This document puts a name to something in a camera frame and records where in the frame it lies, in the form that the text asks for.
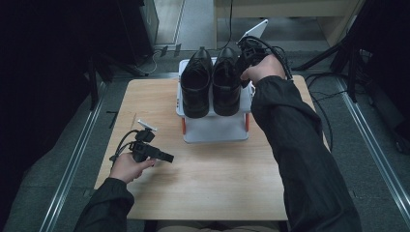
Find black hanging cable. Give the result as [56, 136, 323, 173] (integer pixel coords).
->
[221, 0, 235, 51]

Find black metal stand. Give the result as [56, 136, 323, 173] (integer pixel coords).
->
[86, 47, 150, 111]
[291, 31, 360, 104]

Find grey shoe rack orange clips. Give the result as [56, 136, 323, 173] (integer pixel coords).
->
[175, 58, 255, 144]

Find person's left hand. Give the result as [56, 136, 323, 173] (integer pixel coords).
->
[108, 152, 158, 185]

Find dark computer tower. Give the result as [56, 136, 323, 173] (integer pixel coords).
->
[137, 0, 161, 46]

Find black floor cable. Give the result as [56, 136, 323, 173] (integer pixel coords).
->
[304, 72, 349, 153]

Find black leather shoe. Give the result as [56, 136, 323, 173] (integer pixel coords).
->
[180, 45, 214, 119]
[211, 46, 243, 117]

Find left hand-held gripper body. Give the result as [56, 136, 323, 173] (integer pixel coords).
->
[129, 119, 160, 163]

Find person's right hand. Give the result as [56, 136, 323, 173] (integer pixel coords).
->
[240, 53, 287, 86]

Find metal floor rail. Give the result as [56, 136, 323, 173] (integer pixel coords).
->
[38, 81, 108, 232]
[334, 76, 410, 224]

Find left hand-held gripper black cable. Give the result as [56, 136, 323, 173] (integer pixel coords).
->
[108, 129, 141, 164]

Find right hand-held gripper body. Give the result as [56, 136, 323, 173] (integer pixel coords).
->
[236, 18, 271, 74]

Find white cable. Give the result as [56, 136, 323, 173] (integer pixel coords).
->
[134, 49, 160, 77]

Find wooden cabinet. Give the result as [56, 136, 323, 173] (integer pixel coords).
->
[214, 0, 367, 48]

